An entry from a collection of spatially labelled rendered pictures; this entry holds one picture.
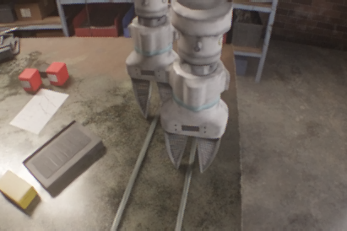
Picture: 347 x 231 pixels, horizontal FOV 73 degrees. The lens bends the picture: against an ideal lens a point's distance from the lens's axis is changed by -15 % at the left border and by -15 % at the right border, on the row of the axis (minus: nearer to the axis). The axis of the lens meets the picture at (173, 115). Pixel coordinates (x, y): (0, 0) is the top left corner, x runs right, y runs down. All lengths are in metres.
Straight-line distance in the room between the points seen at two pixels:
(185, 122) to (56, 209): 0.30
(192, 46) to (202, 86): 0.05
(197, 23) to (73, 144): 0.40
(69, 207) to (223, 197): 0.29
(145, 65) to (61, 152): 0.25
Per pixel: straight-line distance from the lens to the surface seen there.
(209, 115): 0.39
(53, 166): 0.58
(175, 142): 0.48
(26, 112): 0.76
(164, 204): 0.51
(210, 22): 0.30
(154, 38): 0.47
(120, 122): 0.64
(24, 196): 0.56
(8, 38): 1.19
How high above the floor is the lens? 1.34
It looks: 45 degrees down
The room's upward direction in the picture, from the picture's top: straight up
